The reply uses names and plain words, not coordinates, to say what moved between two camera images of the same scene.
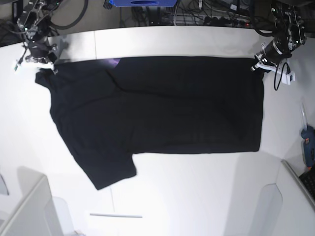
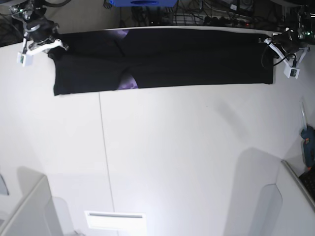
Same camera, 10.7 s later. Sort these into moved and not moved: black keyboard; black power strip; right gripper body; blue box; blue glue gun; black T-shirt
Moved: right gripper body; black T-shirt
Not moved: black power strip; black keyboard; blue box; blue glue gun
